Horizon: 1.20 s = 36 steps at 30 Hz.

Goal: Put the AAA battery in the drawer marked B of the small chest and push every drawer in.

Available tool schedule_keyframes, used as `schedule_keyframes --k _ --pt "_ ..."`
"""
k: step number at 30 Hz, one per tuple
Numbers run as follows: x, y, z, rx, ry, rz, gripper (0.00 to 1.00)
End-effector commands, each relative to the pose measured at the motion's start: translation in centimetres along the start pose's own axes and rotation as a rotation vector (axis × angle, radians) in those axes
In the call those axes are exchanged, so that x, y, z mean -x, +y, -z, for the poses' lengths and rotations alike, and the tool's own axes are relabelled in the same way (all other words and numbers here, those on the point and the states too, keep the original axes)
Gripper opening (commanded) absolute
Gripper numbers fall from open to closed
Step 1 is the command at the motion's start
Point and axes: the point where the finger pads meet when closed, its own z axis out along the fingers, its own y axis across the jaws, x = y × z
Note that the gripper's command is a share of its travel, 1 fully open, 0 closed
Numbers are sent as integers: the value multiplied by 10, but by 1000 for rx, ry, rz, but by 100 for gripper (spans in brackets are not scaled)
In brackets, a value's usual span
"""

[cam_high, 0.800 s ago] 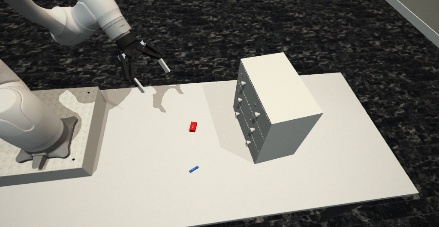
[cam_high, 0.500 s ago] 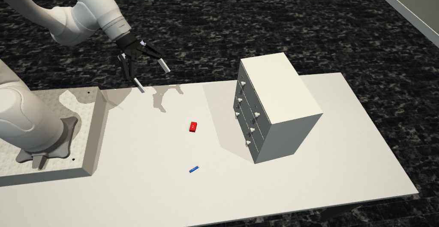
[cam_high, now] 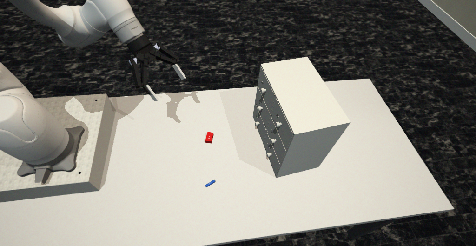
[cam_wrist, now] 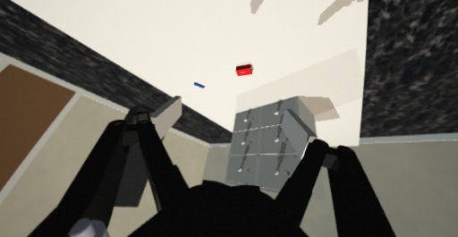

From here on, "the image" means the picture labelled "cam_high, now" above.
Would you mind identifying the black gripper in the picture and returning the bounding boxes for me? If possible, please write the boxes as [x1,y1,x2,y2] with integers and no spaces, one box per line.
[127,35,186,101]

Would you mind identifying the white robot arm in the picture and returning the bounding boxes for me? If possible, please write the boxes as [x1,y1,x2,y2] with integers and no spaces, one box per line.
[0,0,145,185]

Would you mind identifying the red nine-volt battery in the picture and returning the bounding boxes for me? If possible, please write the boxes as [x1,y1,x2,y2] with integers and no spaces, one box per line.
[205,132,213,143]

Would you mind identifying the grey chest of drawers with cream top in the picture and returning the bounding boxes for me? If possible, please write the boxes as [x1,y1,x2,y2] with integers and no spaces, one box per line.
[260,57,350,178]

